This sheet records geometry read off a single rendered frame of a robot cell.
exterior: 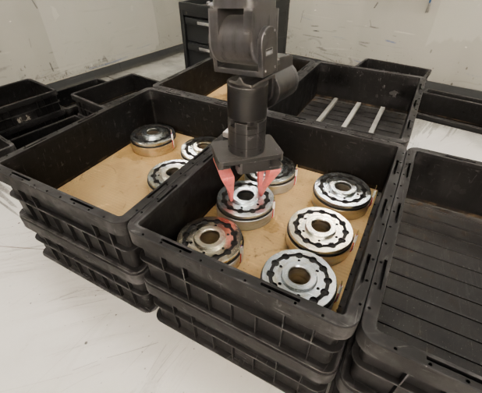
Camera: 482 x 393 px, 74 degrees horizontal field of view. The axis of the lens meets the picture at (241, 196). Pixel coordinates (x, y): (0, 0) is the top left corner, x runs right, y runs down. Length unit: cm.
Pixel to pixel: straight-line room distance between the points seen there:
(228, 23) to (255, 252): 32
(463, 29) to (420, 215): 315
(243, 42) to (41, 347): 56
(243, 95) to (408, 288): 36
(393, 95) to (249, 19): 68
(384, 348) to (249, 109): 32
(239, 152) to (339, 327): 27
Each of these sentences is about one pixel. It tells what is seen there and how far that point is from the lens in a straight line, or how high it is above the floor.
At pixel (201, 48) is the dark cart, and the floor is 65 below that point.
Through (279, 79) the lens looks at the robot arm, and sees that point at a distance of 49.
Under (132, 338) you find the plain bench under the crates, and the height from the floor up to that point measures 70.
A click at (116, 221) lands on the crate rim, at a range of 45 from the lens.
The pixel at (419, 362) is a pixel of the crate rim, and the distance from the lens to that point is 35.
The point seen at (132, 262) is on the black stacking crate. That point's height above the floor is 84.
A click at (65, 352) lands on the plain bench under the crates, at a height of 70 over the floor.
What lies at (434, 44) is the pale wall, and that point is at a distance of 377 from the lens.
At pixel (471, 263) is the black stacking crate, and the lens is 62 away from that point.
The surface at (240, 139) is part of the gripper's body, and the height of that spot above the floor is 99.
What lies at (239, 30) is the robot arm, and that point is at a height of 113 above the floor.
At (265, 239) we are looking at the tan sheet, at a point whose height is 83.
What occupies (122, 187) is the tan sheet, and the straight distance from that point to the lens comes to 68.
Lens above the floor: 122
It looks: 39 degrees down
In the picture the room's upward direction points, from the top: straight up
